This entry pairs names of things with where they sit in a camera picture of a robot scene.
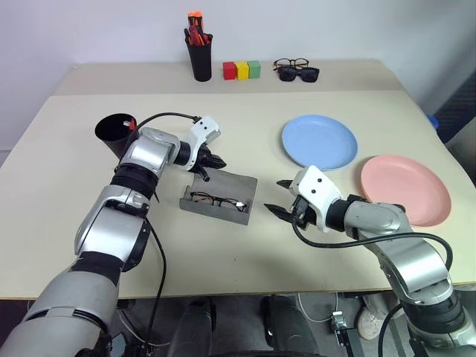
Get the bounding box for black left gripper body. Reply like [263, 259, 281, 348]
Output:
[193, 144, 216, 173]

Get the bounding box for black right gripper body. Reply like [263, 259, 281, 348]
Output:
[290, 194, 318, 229]

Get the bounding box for grey glasses case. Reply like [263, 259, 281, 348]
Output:
[178, 170, 259, 226]

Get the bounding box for wide black cup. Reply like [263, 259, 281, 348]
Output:
[94, 113, 141, 160]

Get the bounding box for tall black pen cup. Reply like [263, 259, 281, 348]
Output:
[184, 33, 214, 83]

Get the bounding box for blue plate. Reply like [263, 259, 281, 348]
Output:
[280, 114, 359, 172]

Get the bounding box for pink plate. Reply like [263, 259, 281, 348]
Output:
[359, 154, 453, 228]

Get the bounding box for black sunglasses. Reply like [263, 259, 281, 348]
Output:
[277, 66, 321, 83]

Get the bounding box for dark rounded shape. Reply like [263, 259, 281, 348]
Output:
[169, 297, 218, 357]
[261, 294, 321, 357]

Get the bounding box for white shoe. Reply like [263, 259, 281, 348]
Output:
[357, 296, 388, 341]

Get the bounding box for orange capped black marker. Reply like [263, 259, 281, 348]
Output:
[187, 11, 205, 37]

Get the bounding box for black woven panel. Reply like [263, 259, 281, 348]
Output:
[432, 71, 476, 145]

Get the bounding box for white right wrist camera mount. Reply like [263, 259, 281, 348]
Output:
[289, 165, 343, 234]

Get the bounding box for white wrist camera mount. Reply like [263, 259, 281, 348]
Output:
[289, 165, 343, 234]
[184, 115, 223, 172]

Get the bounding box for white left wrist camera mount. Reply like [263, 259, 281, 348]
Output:
[184, 115, 223, 172]

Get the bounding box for black thin frame glasses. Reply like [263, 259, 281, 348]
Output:
[190, 190, 248, 214]

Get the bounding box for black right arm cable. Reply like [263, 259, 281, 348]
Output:
[292, 217, 454, 357]

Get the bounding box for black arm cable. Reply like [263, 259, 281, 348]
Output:
[135, 112, 198, 349]
[292, 217, 454, 357]

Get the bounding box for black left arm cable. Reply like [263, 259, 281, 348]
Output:
[135, 112, 198, 349]

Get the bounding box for white cable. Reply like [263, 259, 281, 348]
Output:
[296, 292, 340, 323]

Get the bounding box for grey metal bracket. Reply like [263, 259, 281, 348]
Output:
[328, 311, 349, 331]

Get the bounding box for brown frame glasses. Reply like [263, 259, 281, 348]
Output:
[272, 57, 311, 72]

